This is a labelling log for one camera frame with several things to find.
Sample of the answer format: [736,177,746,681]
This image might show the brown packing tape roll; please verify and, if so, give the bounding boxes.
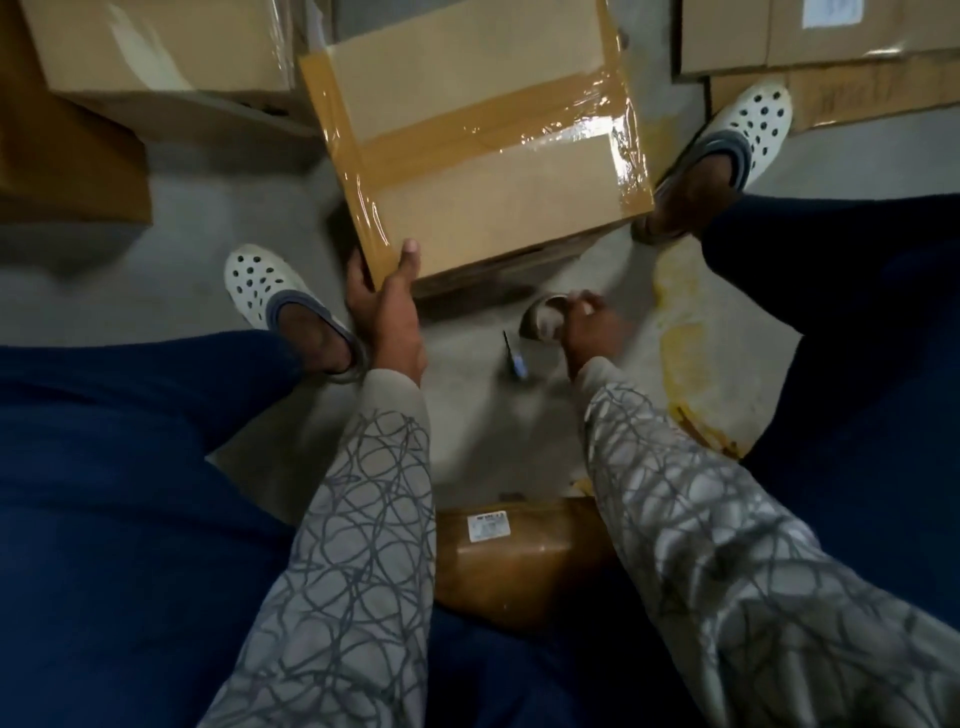
[517,291,584,344]

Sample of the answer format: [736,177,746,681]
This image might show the person's blue trousers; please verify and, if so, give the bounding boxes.
[0,192,960,728]

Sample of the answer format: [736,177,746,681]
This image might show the person's right forearm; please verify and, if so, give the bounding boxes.
[576,357,960,728]

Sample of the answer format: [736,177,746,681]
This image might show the person's right hand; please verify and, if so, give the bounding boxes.
[558,289,632,380]

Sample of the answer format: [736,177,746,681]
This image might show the large black-label cardboard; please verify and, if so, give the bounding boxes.
[0,0,153,227]

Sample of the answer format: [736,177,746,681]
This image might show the person's white clog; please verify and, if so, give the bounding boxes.
[222,243,371,384]
[630,79,797,246]

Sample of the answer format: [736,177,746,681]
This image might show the person's right white clog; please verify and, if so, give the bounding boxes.
[630,79,797,246]

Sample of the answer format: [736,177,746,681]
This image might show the cardboard box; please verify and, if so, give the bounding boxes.
[298,0,657,296]

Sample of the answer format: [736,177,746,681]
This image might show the person's left hand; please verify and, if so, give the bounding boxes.
[343,237,432,386]

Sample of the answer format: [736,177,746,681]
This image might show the brown plastic-wrapped stool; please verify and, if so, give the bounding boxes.
[432,495,617,632]

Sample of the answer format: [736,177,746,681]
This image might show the person's left forearm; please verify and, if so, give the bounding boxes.
[199,369,440,728]

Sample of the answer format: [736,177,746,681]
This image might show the blue-handled cutter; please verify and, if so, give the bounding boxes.
[501,330,530,383]

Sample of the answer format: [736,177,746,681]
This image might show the person's left white clog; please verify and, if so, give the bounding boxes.
[222,243,371,384]

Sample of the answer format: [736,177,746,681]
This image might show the small cardboard box being taped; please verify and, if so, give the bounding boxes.
[18,0,335,140]
[678,0,960,78]

